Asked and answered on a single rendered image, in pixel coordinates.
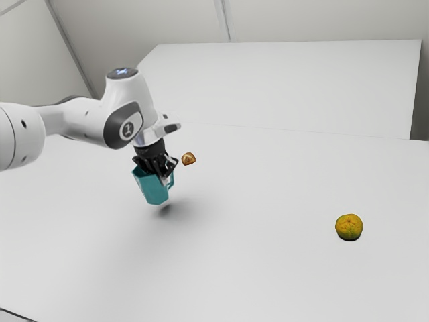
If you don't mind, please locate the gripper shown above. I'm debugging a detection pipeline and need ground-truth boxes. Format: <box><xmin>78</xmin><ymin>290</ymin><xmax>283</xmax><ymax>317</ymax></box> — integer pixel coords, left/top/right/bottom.
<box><xmin>131</xmin><ymin>138</ymin><xmax>179</xmax><ymax>178</ymax></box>

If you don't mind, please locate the teal faceted mug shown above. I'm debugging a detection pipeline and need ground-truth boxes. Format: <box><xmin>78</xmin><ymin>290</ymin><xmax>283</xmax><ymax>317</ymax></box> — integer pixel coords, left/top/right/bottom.
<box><xmin>131</xmin><ymin>165</ymin><xmax>176</xmax><ymax>206</ymax></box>

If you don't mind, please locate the yellow-green citrus fruit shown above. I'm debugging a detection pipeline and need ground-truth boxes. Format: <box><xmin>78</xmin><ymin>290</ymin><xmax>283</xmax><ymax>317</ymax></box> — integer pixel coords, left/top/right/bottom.
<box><xmin>334</xmin><ymin>213</ymin><xmax>365</xmax><ymax>242</ymax></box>

